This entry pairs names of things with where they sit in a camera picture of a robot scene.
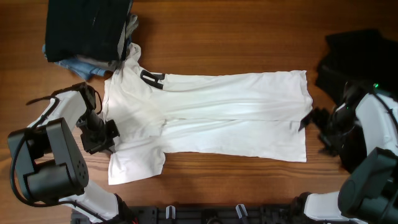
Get black garment pile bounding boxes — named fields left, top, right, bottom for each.
left=315, top=28, right=398, bottom=174

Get white Puma t-shirt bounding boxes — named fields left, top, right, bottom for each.
left=103, top=44, right=312, bottom=185

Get folded dark navy garment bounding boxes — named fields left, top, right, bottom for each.
left=45, top=0, right=132, bottom=62

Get folded blue jeans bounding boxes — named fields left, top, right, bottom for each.
left=55, top=57, right=114, bottom=80

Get folded grey garment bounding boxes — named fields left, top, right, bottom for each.
left=76, top=14, right=139, bottom=72

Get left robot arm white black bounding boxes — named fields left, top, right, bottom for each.
left=7, top=82, right=119, bottom=223

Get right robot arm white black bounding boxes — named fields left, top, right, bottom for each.
left=291, top=91, right=397, bottom=224

